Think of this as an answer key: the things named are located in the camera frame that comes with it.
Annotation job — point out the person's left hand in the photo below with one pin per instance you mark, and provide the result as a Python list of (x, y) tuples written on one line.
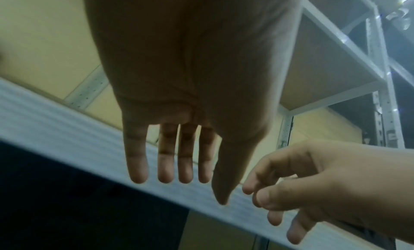
[(194, 65)]

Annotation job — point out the person's right hand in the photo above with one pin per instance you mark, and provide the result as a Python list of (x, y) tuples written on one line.
[(349, 182)]

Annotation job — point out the beige wooden shelf board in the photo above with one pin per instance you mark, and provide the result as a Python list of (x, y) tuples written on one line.
[(42, 39), (323, 72)]

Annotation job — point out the white metal shelving rack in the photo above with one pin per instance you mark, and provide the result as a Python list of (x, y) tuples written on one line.
[(381, 65)]

